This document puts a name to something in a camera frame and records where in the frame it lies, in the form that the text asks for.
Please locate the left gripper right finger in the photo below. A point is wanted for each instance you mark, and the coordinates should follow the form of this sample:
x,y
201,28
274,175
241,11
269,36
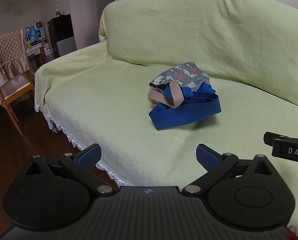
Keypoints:
x,y
217,167

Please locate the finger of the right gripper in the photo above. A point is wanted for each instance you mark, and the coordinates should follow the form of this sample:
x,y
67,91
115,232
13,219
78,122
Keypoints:
x,y
270,138

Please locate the cat print denim tote bag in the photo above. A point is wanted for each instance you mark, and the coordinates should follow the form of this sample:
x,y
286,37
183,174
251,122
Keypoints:
x,y
166,88

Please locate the wooden chair with quilted cover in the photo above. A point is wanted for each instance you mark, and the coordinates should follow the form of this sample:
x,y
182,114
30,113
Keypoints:
x,y
15,72

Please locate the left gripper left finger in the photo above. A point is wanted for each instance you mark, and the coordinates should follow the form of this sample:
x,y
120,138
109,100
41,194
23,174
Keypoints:
x,y
77,167

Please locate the light green sofa cover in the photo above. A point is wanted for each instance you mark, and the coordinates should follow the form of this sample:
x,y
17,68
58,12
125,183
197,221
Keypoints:
x,y
247,50

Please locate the cluttered side table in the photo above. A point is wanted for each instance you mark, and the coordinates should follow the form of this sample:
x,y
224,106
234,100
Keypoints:
x,y
38,54

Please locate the black mini fridge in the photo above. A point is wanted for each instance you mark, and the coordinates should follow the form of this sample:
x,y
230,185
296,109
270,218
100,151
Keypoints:
x,y
61,35

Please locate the blue fabric shopping bag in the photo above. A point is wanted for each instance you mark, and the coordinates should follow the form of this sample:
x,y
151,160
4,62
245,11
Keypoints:
x,y
196,106

